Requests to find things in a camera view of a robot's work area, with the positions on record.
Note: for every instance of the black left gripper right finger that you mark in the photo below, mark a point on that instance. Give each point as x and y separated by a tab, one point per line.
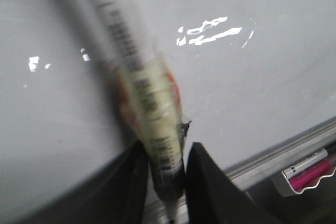
211	197

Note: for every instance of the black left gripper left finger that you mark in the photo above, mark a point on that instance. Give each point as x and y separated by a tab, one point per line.
116	194

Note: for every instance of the white black whiteboard marker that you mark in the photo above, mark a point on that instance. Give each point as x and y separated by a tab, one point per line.
143	69

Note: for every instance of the white marker tray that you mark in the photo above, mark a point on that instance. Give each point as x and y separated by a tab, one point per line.
285	189

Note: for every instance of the white marker in tray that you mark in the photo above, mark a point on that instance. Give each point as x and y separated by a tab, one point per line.
305	163

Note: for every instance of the pink marker in tray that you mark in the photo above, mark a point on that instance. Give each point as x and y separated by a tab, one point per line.
310	173

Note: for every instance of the red round magnet under tape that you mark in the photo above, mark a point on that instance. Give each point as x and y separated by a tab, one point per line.
125	109

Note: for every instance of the white whiteboard with aluminium frame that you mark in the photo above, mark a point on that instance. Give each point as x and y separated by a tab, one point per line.
253	74

